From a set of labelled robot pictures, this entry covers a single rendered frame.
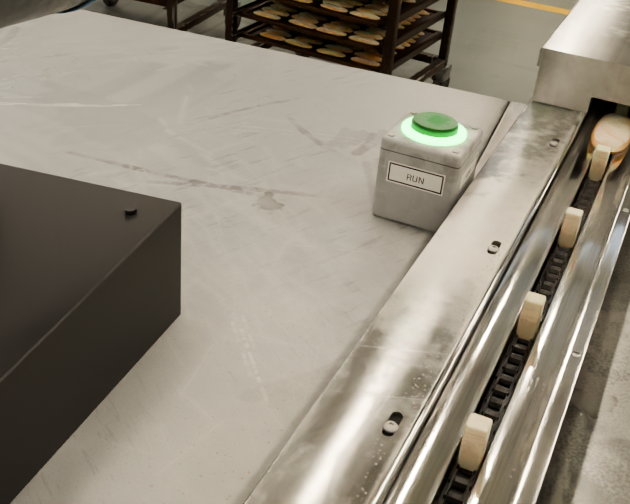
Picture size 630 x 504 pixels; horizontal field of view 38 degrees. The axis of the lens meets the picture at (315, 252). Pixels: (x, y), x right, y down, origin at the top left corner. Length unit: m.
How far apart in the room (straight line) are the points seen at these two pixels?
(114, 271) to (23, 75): 0.54
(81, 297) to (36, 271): 0.04
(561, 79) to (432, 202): 0.26
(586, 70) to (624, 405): 0.42
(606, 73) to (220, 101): 0.40
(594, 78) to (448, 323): 0.43
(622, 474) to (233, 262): 0.32
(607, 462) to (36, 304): 0.35
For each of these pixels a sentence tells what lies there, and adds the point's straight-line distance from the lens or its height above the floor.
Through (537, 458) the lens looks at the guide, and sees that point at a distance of 0.52.
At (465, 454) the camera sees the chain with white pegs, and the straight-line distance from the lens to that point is 0.53.
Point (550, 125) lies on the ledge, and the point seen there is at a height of 0.86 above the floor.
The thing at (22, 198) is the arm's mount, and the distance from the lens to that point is 0.63.
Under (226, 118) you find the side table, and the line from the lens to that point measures 0.96.
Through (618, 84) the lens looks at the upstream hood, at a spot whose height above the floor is 0.90.
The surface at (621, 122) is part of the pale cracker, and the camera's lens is 0.98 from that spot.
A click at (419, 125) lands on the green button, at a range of 0.77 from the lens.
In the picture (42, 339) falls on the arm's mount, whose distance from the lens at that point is 0.50.
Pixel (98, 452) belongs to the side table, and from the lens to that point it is 0.56.
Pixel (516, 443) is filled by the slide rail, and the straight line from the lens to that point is 0.54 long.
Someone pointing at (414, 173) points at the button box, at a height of 0.87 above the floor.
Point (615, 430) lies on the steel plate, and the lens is 0.62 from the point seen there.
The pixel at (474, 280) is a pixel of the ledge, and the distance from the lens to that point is 0.65.
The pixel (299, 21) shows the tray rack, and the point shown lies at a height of 0.31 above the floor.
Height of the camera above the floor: 1.21
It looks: 32 degrees down
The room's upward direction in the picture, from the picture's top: 6 degrees clockwise
